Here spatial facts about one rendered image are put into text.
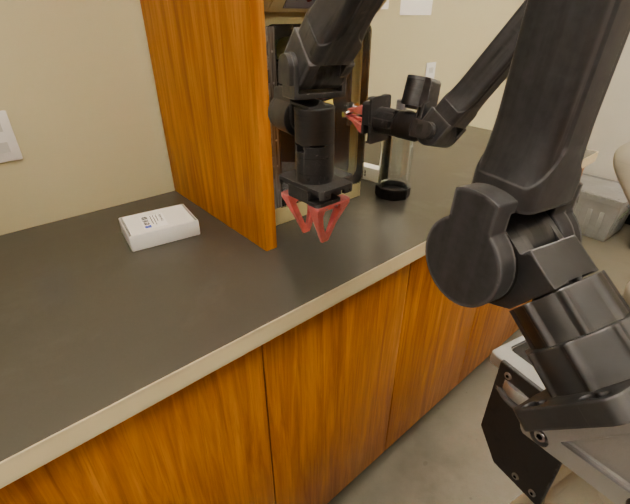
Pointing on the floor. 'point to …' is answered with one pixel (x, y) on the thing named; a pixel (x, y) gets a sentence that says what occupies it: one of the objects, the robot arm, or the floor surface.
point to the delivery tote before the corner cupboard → (601, 207)
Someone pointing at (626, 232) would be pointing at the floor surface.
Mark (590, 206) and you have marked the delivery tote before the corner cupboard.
